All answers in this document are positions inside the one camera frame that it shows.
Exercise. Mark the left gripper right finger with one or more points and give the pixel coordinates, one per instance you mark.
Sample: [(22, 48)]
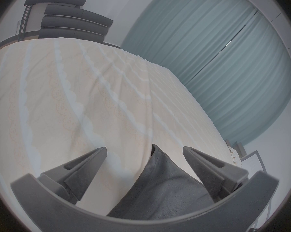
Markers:
[(213, 175)]

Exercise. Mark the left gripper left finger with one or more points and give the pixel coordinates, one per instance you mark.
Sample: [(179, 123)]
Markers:
[(80, 175)]

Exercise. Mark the black T-shirt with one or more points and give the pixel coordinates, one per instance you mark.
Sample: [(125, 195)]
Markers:
[(164, 185)]

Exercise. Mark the bed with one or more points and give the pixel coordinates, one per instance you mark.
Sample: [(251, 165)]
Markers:
[(87, 93)]

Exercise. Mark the white printed pillow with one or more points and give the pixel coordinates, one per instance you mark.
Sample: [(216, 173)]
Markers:
[(236, 156)]

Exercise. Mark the grey bedside table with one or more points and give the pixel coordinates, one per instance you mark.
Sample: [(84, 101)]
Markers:
[(237, 145)]

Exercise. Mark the blue-green curtain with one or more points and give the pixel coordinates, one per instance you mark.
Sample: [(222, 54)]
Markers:
[(251, 81), (179, 28)]

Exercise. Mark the black chest of drawers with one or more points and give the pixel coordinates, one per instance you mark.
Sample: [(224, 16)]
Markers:
[(75, 23)]

